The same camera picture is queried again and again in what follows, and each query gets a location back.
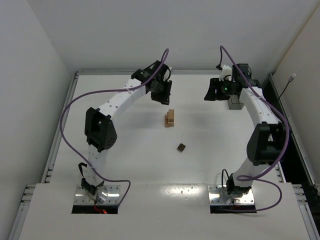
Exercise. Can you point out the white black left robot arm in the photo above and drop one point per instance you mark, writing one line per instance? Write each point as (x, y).
(100, 123)

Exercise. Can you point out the metal base plate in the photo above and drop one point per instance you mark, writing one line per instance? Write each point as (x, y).
(219, 197)
(107, 195)

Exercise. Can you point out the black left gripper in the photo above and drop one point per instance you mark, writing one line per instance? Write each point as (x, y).
(162, 93)

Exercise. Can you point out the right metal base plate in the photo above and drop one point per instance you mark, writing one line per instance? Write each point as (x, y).
(219, 197)

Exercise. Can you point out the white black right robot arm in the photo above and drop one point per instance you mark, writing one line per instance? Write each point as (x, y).
(270, 136)

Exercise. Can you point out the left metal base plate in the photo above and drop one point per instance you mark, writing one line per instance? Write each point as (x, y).
(107, 195)

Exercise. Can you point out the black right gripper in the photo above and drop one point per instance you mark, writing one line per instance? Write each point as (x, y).
(215, 89)

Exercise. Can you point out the dark wood block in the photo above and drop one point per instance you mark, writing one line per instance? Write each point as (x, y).
(181, 147)

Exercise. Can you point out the smoky transparent plastic container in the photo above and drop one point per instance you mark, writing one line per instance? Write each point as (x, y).
(234, 103)

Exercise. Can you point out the long light wood block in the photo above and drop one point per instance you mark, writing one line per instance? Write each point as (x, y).
(166, 123)
(172, 123)

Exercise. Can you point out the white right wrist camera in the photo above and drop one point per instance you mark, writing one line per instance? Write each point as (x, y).
(225, 73)

